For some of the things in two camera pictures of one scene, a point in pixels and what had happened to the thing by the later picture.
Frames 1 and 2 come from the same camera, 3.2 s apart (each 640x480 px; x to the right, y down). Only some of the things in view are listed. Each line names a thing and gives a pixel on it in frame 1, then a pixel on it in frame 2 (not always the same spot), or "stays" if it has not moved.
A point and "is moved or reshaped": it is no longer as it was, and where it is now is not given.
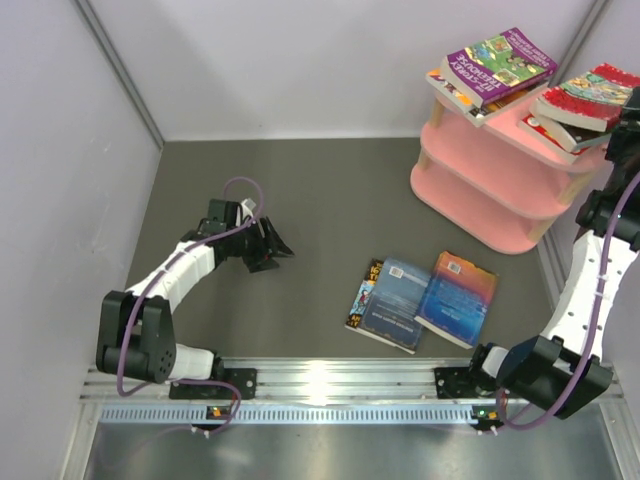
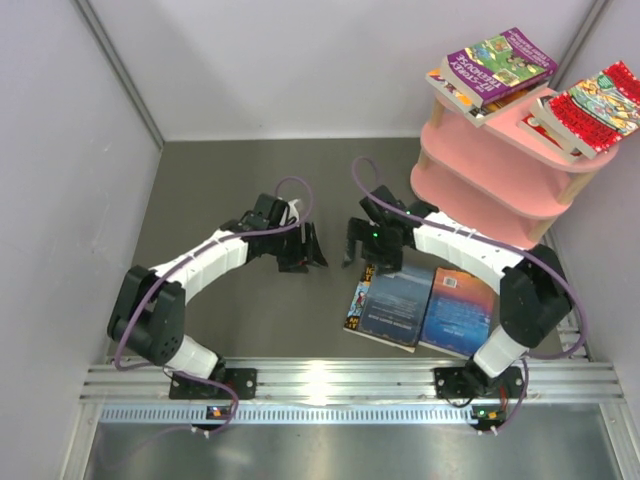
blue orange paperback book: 458,299 is moved or reshaped
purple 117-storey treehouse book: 497,65 stays
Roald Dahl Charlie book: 436,80 stays
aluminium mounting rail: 298,380 stays
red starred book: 578,109 is moved or reshaped
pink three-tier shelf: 497,181 stays
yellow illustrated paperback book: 607,92 to 542,113
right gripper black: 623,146 to 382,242
